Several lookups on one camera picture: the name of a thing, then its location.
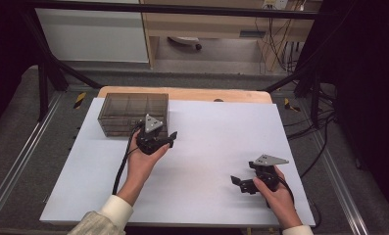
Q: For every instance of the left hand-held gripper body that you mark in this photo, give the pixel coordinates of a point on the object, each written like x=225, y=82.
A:
x=151, y=142

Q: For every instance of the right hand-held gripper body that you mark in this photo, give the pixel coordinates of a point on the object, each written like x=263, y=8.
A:
x=268, y=174

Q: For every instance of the smoky transparent drawer organizer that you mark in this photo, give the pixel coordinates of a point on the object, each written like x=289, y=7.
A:
x=123, y=106

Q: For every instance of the person's left hand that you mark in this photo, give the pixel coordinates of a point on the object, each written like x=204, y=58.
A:
x=141, y=168

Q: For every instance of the person's right hand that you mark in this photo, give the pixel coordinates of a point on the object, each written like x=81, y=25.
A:
x=282, y=200

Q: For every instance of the yellow and black tape marker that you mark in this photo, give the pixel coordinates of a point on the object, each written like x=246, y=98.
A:
x=79, y=100
x=290, y=105

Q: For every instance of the white chair base with caster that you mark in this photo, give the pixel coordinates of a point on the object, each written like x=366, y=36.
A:
x=184, y=40

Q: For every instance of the black metal stand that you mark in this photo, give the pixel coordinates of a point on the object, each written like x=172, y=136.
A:
x=314, y=84
x=43, y=84

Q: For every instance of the light wooden desk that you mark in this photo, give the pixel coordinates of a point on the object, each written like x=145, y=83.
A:
x=198, y=26

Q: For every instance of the white cabinet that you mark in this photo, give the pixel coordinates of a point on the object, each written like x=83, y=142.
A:
x=90, y=36

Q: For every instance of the black horizontal metal bar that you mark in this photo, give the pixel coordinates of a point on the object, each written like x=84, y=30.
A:
x=182, y=9

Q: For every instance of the white power strip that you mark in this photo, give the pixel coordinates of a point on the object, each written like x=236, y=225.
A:
x=275, y=4

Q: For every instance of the aluminium floor rail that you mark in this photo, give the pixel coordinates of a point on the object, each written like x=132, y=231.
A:
x=22, y=153
x=339, y=182

